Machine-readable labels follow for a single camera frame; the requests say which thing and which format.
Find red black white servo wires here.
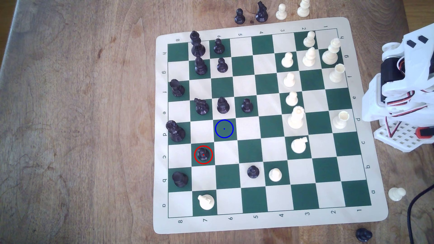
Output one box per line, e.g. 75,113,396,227
386,91,434,116

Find black chess king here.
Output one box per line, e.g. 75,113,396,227
190,30,206,57

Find white chess queen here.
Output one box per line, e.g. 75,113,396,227
288,106,305,129

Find black chess bishop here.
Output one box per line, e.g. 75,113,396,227
216,97,230,114
194,56,208,76

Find white chess king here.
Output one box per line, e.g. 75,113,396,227
322,38,341,66

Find white chess knight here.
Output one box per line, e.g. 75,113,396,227
291,136,309,154
198,195,215,210

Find red black clamp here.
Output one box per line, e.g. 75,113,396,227
416,126,434,139

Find white chess rook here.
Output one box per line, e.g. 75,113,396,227
332,111,350,129
330,64,346,84

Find black chess queen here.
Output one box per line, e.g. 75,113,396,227
166,121,186,142

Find white chess bishop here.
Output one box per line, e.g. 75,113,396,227
302,47,317,67
297,0,311,18

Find white grid base plate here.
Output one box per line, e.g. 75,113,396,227
374,117,434,152

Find green cream chess board mat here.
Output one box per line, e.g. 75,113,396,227
153,17,389,235

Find black chess knight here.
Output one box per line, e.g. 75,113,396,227
255,1,269,23
194,98,210,115

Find black chess rook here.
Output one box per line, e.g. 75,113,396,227
169,79,186,97
172,171,189,188

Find black cable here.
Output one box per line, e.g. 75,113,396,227
407,185,434,244

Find black chess piece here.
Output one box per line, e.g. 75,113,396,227
356,228,373,242

